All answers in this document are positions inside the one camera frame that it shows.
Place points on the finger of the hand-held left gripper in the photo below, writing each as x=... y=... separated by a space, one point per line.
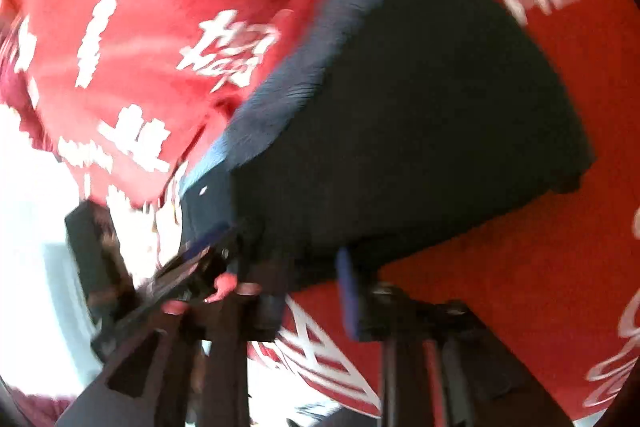
x=185 y=269

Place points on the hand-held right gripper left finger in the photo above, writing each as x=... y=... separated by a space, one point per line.
x=267 y=307

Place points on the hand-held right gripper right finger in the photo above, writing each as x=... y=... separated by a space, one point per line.
x=347 y=297

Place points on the black pants blue patterned trim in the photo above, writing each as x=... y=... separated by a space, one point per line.
x=400 y=132

